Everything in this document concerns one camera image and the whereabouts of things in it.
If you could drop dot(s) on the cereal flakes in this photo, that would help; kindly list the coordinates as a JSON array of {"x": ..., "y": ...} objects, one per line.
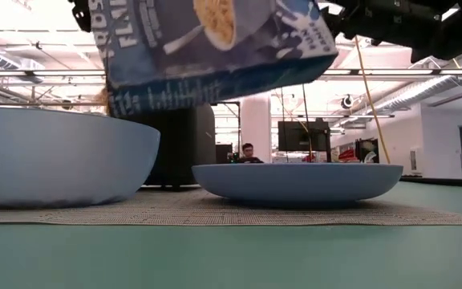
[{"x": 103, "y": 100}]

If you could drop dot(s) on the blue cereal box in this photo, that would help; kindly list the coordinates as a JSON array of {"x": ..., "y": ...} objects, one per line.
[{"x": 199, "y": 68}]

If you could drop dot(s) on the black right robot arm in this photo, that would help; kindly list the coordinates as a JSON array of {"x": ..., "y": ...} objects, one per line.
[{"x": 455, "y": 36}]

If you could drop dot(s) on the dark display screen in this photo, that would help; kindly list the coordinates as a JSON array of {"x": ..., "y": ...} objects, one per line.
[{"x": 367, "y": 150}]

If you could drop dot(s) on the black monitor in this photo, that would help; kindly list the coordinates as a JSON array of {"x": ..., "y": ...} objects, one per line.
[{"x": 295, "y": 136}]

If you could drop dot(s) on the blue bowl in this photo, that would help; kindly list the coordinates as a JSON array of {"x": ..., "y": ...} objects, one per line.
[{"x": 54, "y": 156}]

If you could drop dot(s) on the black chrome toaster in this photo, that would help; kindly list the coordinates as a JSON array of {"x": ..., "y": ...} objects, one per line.
[{"x": 183, "y": 148}]

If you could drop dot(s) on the blue plate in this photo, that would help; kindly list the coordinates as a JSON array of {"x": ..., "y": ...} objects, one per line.
[{"x": 295, "y": 182}]

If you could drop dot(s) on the person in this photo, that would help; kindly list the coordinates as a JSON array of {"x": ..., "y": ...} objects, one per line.
[{"x": 248, "y": 152}]

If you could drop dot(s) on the beige woven placemat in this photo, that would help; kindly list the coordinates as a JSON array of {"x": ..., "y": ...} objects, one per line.
[{"x": 215, "y": 212}]

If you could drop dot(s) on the black table frame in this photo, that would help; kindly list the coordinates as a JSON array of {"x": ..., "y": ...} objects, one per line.
[{"x": 443, "y": 181}]

